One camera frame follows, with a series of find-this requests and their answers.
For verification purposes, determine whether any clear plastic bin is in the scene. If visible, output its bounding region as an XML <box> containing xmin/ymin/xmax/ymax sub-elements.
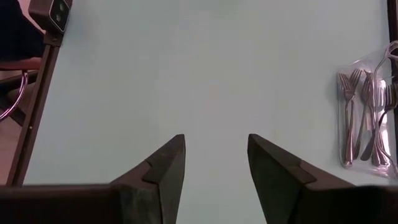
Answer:
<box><xmin>336</xmin><ymin>40</ymin><xmax>398</xmax><ymax>180</ymax></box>

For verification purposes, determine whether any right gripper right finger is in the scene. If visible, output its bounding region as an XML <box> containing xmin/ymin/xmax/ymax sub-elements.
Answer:
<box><xmin>247</xmin><ymin>133</ymin><xmax>398</xmax><ymax>224</ymax></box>

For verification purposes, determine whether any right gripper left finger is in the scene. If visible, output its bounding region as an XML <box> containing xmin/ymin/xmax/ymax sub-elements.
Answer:
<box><xmin>0</xmin><ymin>133</ymin><xmax>187</xmax><ymax>224</ymax></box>

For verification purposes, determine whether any table-level camera box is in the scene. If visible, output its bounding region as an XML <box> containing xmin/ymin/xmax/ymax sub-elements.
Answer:
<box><xmin>27</xmin><ymin>0</ymin><xmax>73</xmax><ymax>34</ymax></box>

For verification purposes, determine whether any curved grey cable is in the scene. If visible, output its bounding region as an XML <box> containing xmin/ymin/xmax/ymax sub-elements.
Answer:
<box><xmin>0</xmin><ymin>70</ymin><xmax>29</xmax><ymax>123</ymax></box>

